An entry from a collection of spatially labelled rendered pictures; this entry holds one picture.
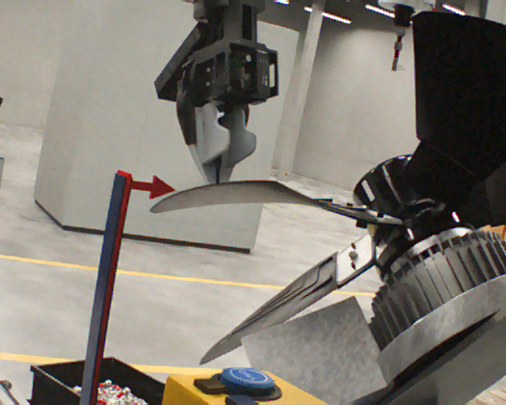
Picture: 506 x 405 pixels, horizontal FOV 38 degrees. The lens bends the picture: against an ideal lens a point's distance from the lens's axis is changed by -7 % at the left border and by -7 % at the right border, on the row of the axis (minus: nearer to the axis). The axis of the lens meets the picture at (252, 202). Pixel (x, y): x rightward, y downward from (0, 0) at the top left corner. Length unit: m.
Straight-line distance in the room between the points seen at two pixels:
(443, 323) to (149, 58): 6.27
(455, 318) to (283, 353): 0.22
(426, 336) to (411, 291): 0.08
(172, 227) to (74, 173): 1.11
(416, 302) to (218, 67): 0.35
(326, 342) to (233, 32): 0.38
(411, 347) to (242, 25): 0.40
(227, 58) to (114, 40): 6.09
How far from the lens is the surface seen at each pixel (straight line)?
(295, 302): 1.07
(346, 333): 0.94
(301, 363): 0.93
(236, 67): 0.82
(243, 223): 7.57
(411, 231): 0.97
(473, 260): 0.91
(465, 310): 0.85
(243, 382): 0.55
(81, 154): 6.87
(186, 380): 0.56
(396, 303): 0.93
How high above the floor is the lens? 1.26
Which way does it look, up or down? 6 degrees down
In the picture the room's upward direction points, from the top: 12 degrees clockwise
